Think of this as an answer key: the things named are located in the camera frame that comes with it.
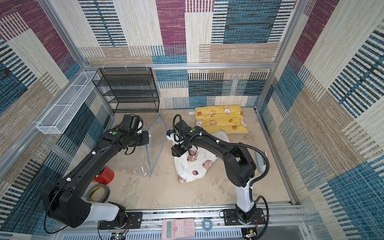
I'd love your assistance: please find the clear vacuum bag blue zipper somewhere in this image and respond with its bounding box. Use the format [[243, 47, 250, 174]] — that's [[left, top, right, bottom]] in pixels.
[[142, 114, 168, 177]]

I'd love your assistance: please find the cream fleece blanket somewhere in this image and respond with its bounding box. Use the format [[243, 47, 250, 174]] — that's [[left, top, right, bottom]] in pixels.
[[174, 146, 218, 184]]

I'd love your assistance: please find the yellow cartoon print blanket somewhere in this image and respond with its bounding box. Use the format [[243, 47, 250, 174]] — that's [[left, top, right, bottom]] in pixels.
[[195, 105, 249, 135]]

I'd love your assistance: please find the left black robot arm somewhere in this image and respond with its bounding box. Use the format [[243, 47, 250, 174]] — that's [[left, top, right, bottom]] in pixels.
[[41, 114, 149, 228]]

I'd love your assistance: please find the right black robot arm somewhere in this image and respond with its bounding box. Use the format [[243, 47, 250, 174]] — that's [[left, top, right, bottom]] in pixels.
[[167, 114, 270, 224]]

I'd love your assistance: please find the red pencil cup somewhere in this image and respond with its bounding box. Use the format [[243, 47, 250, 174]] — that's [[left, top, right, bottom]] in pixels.
[[92, 166, 115, 185]]

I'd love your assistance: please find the grey tape roll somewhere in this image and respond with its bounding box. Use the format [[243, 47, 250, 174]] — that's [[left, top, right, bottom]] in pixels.
[[86, 184, 110, 203]]

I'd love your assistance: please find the pink calculator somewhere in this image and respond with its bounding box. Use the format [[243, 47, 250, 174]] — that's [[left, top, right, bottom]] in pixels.
[[162, 219, 196, 240]]

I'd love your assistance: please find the light blue tape roll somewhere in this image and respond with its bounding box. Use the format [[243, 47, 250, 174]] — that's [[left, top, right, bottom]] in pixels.
[[202, 219, 214, 232]]

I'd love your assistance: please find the light blue stapler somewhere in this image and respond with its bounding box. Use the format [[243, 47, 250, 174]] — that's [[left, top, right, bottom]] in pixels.
[[256, 152, 267, 174]]

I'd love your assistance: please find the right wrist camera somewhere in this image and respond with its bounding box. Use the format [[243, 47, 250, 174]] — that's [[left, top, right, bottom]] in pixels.
[[167, 129, 180, 145]]

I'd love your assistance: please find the black wire mesh shelf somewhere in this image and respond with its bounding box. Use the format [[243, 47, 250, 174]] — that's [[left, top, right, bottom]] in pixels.
[[92, 67, 160, 114]]

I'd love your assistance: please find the white wire mesh basket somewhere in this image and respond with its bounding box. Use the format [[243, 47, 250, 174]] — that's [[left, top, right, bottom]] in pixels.
[[37, 72, 96, 135]]

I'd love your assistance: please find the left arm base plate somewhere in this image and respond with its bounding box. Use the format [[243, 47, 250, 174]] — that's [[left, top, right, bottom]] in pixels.
[[99, 212, 143, 230]]

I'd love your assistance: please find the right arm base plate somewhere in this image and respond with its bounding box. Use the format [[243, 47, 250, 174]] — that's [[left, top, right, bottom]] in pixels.
[[219, 208, 267, 226]]

